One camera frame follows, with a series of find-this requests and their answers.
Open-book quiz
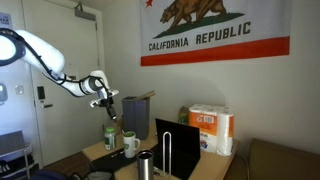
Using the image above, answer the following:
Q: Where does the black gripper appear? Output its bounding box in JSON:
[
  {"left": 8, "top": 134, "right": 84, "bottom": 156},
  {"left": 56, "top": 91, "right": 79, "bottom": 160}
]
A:
[{"left": 99, "top": 98, "right": 117, "bottom": 117}]

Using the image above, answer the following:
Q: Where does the gray plastic trash bin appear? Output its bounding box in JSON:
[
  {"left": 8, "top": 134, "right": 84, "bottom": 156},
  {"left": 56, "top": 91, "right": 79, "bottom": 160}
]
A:
[{"left": 121, "top": 96, "right": 151, "bottom": 141}]

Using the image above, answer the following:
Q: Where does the plastic bottle green lid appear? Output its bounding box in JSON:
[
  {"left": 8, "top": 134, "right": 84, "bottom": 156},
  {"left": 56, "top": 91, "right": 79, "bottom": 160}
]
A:
[{"left": 104, "top": 126, "right": 117, "bottom": 152}]

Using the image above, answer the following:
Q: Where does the brown cardboard tube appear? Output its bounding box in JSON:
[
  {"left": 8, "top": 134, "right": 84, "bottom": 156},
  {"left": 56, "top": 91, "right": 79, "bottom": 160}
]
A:
[{"left": 134, "top": 90, "right": 157, "bottom": 101}]

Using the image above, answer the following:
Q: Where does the white mug green logo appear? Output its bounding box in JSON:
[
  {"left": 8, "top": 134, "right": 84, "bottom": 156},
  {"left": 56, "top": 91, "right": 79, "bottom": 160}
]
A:
[{"left": 122, "top": 130, "right": 141, "bottom": 159}]

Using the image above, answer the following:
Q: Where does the black table mat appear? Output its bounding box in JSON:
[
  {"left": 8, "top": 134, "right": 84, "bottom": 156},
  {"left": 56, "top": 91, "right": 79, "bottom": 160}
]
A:
[{"left": 89, "top": 144, "right": 161, "bottom": 174}]

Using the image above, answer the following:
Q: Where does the stainless steel tumbler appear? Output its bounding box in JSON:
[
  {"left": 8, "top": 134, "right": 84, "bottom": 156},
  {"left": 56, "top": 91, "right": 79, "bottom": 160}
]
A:
[{"left": 136, "top": 149, "right": 155, "bottom": 180}]

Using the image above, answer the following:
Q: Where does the black blue backpack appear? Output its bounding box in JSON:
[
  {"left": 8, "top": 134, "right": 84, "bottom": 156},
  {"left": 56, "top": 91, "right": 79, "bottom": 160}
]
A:
[{"left": 71, "top": 169, "right": 116, "bottom": 180}]

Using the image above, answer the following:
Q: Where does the metal paper towel holder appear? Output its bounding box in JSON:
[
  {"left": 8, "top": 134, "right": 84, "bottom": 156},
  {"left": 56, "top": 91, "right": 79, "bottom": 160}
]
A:
[{"left": 161, "top": 131, "right": 173, "bottom": 180}]

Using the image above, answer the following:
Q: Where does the white door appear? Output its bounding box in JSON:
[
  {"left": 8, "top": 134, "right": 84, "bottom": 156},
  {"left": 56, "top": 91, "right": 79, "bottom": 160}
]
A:
[{"left": 21, "top": 0, "right": 106, "bottom": 168}]

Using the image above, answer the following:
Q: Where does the green snack bag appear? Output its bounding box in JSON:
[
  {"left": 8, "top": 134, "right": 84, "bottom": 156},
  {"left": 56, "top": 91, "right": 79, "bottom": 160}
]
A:
[{"left": 177, "top": 105, "right": 191, "bottom": 126}]

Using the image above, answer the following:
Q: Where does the black laptop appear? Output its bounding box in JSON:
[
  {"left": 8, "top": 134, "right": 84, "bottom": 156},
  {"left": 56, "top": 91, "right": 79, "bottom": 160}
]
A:
[{"left": 154, "top": 118, "right": 202, "bottom": 180}]

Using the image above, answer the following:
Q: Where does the gray door closer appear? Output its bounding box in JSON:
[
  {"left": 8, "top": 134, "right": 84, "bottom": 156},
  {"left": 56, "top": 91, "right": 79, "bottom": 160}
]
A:
[{"left": 73, "top": 3, "right": 98, "bottom": 23}]

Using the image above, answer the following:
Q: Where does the orange paper towel pack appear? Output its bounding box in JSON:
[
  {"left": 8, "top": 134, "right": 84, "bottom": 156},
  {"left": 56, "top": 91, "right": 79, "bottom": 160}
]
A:
[{"left": 188, "top": 103, "right": 235, "bottom": 157}]

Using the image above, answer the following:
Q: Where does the gray metal cart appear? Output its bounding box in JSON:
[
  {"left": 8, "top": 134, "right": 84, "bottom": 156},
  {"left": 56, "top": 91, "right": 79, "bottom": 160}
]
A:
[{"left": 0, "top": 130, "right": 36, "bottom": 180}]

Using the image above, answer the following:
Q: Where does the California Republic flag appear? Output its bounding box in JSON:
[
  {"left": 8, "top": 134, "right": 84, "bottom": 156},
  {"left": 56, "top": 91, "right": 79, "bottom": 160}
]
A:
[{"left": 138, "top": 0, "right": 293, "bottom": 68}]

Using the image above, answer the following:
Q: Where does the brown sofa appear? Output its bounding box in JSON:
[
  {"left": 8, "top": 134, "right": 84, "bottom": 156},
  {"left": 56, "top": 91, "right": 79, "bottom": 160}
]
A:
[{"left": 244, "top": 138, "right": 320, "bottom": 180}]

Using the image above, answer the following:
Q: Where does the black door lock handle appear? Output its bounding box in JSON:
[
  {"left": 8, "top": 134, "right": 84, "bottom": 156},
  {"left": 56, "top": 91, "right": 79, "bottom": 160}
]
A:
[{"left": 36, "top": 85, "right": 54, "bottom": 110}]

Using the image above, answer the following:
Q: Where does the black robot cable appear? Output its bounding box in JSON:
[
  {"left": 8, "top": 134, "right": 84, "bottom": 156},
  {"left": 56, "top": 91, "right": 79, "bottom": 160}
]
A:
[{"left": 0, "top": 28, "right": 112, "bottom": 99}]

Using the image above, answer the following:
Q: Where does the white light switch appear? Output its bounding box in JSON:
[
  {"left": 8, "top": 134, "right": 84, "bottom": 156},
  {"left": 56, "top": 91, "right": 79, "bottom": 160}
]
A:
[{"left": 14, "top": 84, "right": 25, "bottom": 96}]

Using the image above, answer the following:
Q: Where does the gray wall device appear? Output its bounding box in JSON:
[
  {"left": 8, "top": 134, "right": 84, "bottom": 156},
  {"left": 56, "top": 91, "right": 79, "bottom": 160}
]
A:
[{"left": 0, "top": 82, "right": 9, "bottom": 106}]

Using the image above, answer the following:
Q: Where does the paper wall sign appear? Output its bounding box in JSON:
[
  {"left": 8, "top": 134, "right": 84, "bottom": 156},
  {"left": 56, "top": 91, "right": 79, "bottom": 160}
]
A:
[{"left": 0, "top": 11, "right": 14, "bottom": 30}]

